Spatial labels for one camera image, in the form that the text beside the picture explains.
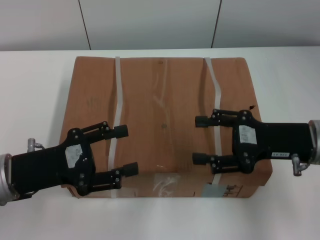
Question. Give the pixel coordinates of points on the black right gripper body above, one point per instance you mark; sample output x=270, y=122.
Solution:
x=280, y=140

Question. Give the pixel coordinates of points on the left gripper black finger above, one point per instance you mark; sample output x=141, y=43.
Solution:
x=121, y=131
x=131, y=170

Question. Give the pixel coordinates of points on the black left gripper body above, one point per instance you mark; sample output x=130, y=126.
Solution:
x=45, y=167

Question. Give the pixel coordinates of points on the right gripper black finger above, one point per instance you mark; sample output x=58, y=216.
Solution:
x=200, y=158
x=202, y=121

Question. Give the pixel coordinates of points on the brown cardboard box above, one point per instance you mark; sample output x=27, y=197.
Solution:
x=162, y=100

